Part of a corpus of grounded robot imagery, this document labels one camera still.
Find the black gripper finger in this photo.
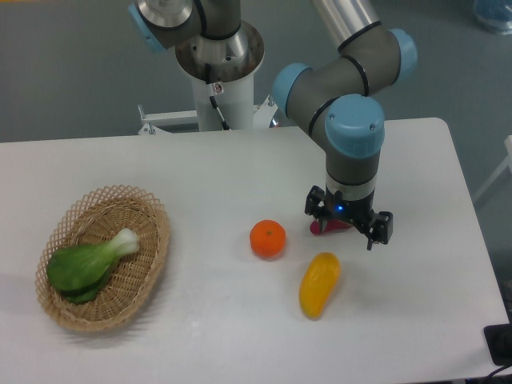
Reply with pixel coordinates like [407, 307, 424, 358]
[363, 211, 393, 250]
[305, 186, 329, 233]

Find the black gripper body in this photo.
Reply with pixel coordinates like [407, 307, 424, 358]
[322, 190, 375, 229]

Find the orange fruit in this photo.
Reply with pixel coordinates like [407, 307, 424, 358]
[249, 219, 286, 259]

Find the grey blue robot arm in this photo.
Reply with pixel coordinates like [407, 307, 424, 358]
[128, 1, 418, 245]

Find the purple sweet potato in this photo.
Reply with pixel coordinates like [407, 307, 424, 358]
[310, 220, 353, 236]

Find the yellow mango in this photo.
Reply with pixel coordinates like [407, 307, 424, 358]
[298, 252, 341, 320]

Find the black device at edge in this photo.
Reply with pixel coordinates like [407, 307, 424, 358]
[483, 323, 511, 366]

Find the woven wicker basket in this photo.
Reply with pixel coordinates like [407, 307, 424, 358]
[35, 186, 170, 332]

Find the blue bag in background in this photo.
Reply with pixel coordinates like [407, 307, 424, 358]
[473, 0, 511, 35]

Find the green bok choy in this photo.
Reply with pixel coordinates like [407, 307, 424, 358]
[46, 228, 139, 304]

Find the white furniture frame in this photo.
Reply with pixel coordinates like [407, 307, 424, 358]
[473, 135, 511, 206]

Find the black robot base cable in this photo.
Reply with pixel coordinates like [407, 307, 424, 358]
[204, 63, 233, 131]

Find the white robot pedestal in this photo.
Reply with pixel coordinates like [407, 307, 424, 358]
[138, 19, 281, 135]

